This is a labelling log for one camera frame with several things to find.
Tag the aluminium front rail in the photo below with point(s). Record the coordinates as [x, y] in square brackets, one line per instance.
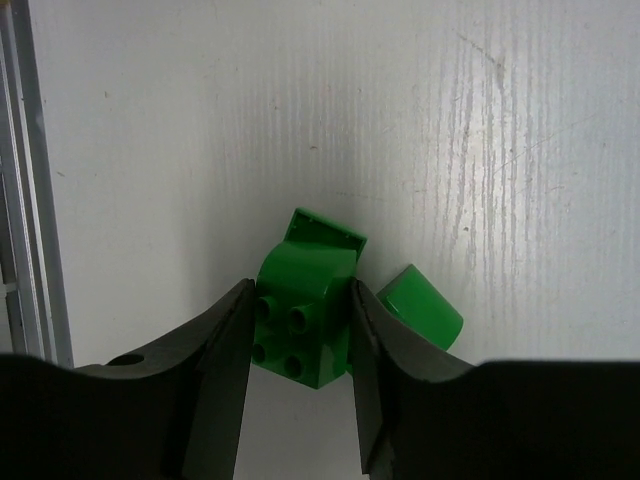
[34, 316]

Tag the green 2x3 lego plate brick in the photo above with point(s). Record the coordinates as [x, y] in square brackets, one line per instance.
[307, 226]

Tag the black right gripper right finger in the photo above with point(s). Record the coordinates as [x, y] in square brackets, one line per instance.
[423, 413]

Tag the green 2x2 lego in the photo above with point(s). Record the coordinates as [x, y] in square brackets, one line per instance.
[301, 310]
[413, 299]

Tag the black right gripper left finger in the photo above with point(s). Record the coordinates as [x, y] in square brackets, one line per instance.
[170, 409]

